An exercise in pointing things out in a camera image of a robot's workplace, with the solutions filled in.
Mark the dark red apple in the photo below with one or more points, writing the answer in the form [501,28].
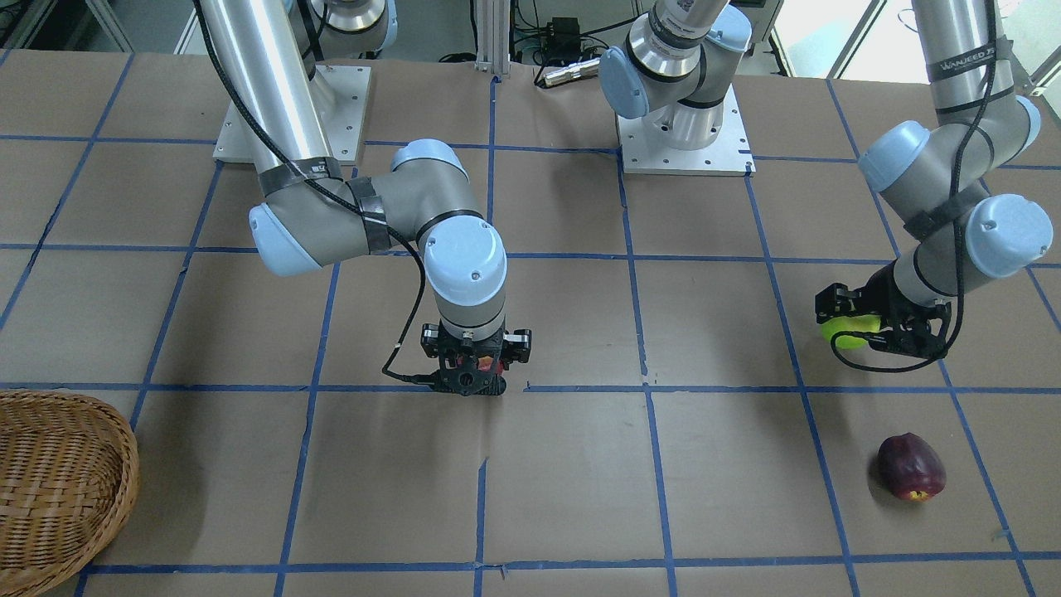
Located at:
[910,468]

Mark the wicker basket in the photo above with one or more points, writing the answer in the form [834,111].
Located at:
[69,481]

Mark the aluminium frame post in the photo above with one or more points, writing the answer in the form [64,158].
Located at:
[492,29]

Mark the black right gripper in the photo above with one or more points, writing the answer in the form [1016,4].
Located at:
[519,341]

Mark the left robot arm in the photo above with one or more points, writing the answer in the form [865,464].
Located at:
[675,68]

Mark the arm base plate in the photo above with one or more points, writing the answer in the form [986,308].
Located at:
[328,113]
[682,140]

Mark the red yellow apple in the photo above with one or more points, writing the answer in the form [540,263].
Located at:
[495,365]

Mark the green apple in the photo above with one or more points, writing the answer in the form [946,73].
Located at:
[830,328]

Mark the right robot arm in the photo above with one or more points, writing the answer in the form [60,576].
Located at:
[311,216]

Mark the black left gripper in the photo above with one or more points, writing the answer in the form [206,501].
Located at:
[882,301]

